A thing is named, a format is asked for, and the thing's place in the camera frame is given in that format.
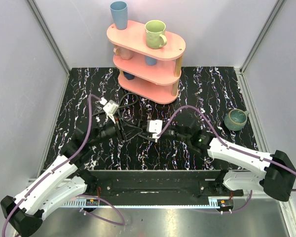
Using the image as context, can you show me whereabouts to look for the black corrugated hose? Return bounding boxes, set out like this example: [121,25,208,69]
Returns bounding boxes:
[93,92,153,141]

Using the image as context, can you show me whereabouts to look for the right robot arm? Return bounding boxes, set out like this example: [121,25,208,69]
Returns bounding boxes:
[160,124,296,202]

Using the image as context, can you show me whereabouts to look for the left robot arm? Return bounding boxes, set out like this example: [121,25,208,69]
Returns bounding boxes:
[0,118,143,237]

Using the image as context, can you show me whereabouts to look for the black marble mat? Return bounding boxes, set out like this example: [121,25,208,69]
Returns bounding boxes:
[43,66,258,170]

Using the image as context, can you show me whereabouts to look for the dark blue cup lower shelf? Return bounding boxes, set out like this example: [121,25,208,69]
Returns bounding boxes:
[123,72,135,80]

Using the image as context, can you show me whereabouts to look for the teal ceramic cup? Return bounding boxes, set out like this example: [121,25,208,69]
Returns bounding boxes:
[224,109,250,131]

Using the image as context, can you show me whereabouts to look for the pink three-tier shelf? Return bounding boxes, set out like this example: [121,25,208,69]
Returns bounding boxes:
[107,20,185,104]

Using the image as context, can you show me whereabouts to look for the blue cup middle shelf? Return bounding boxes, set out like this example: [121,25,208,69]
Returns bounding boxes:
[145,56,157,66]

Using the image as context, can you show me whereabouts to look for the pink mug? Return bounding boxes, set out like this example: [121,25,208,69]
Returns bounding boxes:
[113,46,133,60]

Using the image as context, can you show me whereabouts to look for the green mug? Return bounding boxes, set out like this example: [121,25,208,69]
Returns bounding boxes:
[145,20,167,49]

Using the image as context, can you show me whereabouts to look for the blue plastic tumbler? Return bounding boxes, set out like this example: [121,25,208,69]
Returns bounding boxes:
[110,1,128,30]

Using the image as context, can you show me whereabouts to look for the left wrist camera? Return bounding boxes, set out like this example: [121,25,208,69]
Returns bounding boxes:
[100,98,119,123]

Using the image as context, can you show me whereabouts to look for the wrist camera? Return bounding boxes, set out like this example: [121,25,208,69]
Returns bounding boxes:
[100,98,119,123]
[147,119,162,142]

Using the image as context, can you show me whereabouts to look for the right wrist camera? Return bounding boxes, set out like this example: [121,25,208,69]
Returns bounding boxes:
[147,119,162,142]

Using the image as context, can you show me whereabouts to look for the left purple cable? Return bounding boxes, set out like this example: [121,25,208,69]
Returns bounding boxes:
[1,94,106,237]

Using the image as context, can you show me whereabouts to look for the purple cable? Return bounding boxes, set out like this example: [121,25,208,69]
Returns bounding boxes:
[1,94,106,237]
[156,105,296,192]

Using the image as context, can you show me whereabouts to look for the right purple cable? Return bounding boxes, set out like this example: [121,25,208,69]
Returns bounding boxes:
[156,105,296,192]

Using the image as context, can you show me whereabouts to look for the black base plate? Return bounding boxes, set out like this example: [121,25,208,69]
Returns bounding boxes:
[90,170,244,207]

